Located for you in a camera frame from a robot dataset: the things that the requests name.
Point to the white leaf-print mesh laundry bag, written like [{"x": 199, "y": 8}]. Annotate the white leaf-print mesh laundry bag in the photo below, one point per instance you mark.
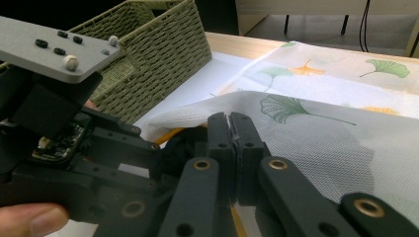
[{"x": 329, "y": 79}]

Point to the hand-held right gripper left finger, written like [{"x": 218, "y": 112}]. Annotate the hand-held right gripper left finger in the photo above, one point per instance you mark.
[{"x": 222, "y": 141}]

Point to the green woven basket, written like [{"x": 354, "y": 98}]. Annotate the green woven basket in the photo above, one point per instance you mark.
[{"x": 158, "y": 59}]

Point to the dark curtain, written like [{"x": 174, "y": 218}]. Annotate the dark curtain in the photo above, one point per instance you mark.
[{"x": 49, "y": 10}]

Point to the black cloth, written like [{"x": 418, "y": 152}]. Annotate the black cloth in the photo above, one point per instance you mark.
[{"x": 174, "y": 151}]

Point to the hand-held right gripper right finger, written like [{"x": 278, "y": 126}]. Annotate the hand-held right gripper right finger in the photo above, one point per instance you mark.
[{"x": 248, "y": 144}]

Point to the black furniture leg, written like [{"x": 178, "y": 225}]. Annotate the black furniture leg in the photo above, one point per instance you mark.
[
  {"x": 287, "y": 23},
  {"x": 345, "y": 24}
]

